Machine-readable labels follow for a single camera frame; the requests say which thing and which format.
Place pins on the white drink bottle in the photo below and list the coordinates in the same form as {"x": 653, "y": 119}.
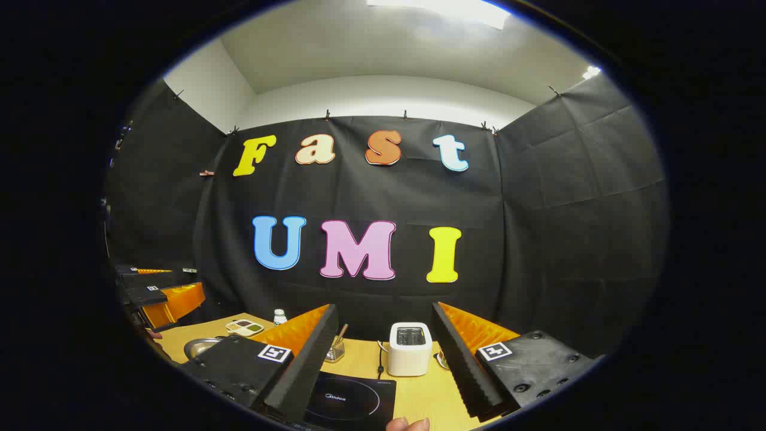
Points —
{"x": 279, "y": 317}

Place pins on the stainless steel pot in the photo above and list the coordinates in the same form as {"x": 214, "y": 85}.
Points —
{"x": 200, "y": 347}

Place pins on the black induction cooktop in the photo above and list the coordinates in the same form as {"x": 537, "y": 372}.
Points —
{"x": 353, "y": 401}

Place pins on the white divided bean dish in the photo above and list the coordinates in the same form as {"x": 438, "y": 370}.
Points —
{"x": 245, "y": 327}

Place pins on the black backdrop cloth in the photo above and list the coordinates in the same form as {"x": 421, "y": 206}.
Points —
{"x": 538, "y": 239}

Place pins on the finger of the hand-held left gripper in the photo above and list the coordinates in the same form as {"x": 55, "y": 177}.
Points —
{"x": 155, "y": 279}
{"x": 146, "y": 296}

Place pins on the white toaster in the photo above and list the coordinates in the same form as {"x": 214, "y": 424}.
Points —
{"x": 410, "y": 353}

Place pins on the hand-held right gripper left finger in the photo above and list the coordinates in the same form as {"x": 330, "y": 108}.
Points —
{"x": 311, "y": 353}

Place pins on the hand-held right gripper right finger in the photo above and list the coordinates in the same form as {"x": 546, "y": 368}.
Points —
{"x": 464, "y": 371}

